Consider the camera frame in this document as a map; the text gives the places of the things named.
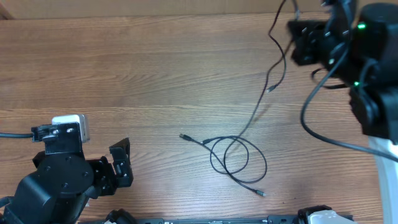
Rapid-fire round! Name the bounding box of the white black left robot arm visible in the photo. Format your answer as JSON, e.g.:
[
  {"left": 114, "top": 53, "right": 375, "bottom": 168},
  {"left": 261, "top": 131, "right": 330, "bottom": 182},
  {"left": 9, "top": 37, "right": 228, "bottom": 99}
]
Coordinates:
[{"left": 1, "top": 138, "right": 133, "bottom": 223}]

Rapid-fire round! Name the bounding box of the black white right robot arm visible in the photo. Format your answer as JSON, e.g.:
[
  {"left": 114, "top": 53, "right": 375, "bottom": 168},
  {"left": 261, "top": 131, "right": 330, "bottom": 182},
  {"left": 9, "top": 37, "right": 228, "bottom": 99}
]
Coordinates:
[{"left": 287, "top": 0, "right": 397, "bottom": 223}]

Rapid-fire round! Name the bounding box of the thick black cable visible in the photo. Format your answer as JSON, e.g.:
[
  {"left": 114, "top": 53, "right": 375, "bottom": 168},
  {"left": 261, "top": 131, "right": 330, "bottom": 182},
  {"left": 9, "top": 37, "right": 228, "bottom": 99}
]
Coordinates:
[{"left": 179, "top": 133, "right": 268, "bottom": 197}]

